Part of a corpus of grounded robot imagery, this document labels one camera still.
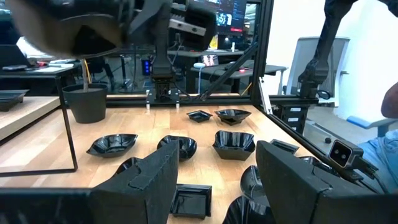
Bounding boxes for green plant in black pot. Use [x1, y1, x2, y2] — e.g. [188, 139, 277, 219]
[62, 57, 109, 124]

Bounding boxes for black leaf-shaped plate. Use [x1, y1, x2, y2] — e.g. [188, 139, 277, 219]
[86, 133, 139, 158]
[156, 134, 198, 162]
[6, 0, 125, 60]
[214, 108, 252, 126]

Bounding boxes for white papers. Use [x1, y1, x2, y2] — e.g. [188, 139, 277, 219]
[32, 62, 77, 73]

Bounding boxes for black camera cable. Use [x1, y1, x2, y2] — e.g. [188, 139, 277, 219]
[354, 157, 389, 194]

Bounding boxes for black desk with monitor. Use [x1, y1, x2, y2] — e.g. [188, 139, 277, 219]
[166, 48, 249, 94]

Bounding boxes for grey office chair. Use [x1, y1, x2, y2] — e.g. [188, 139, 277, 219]
[281, 36, 351, 108]

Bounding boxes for small black table camera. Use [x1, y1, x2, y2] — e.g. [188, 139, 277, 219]
[328, 139, 364, 170]

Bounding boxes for grey office desk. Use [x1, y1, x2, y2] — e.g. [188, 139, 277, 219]
[190, 63, 289, 94]

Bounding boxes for black phone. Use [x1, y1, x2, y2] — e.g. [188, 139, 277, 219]
[2, 64, 29, 72]

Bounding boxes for black wavy square plate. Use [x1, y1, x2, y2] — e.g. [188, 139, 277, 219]
[212, 129, 256, 161]
[221, 195, 276, 224]
[113, 156, 144, 177]

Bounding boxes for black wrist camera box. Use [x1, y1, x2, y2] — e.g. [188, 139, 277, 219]
[169, 3, 218, 51]

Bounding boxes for black office desk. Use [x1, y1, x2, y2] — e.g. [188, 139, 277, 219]
[0, 63, 83, 96]

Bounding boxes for computer case with blue lights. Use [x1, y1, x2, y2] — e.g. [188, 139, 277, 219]
[141, 58, 154, 77]

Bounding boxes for blue chair armrest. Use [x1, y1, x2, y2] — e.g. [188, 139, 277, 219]
[346, 115, 398, 138]

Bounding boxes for black laptop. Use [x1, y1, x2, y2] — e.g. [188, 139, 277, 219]
[0, 44, 32, 68]

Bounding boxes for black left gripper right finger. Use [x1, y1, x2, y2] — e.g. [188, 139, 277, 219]
[255, 139, 331, 224]

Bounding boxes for computer monitor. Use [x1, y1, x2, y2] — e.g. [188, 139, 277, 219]
[214, 0, 249, 35]

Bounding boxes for wooden shelf with black legs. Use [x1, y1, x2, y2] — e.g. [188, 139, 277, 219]
[0, 76, 78, 178]

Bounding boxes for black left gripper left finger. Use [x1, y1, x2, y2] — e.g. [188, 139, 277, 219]
[90, 139, 181, 224]

